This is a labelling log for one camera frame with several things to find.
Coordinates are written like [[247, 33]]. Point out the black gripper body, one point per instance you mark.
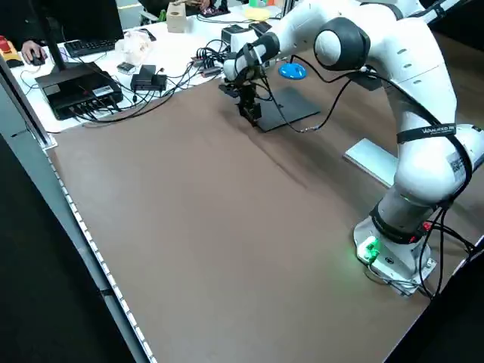
[[249, 87]]

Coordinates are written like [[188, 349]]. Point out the silver laptop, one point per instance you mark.
[[291, 109]]

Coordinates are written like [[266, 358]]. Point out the person's forearm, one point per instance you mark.
[[19, 36]]

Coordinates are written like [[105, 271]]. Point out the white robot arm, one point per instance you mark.
[[412, 94]]

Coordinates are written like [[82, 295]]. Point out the blue desk lamp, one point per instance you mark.
[[293, 71]]

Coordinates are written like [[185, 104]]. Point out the black computer mouse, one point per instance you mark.
[[38, 60]]

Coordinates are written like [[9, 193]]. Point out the usb hub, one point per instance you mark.
[[208, 70]]

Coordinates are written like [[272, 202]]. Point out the white black device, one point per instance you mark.
[[234, 36]]

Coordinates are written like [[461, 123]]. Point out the yellow disc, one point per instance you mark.
[[257, 14]]

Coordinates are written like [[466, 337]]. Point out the black power adapter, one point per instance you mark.
[[147, 79]]

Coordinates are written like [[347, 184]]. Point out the clear plastic bag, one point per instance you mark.
[[132, 47]]

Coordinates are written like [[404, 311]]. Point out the small grey device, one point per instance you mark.
[[125, 68]]

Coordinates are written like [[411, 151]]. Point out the white flat book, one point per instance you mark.
[[372, 160]]

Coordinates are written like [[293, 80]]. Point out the black keyboard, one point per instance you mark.
[[90, 46]]

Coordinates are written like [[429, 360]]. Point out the black dock box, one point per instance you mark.
[[75, 90]]

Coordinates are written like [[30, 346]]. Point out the black monitor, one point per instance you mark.
[[83, 19]]

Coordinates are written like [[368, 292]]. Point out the red emergency stop button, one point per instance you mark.
[[4, 43]]

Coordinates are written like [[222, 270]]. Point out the aluminium table frame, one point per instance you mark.
[[22, 109]]

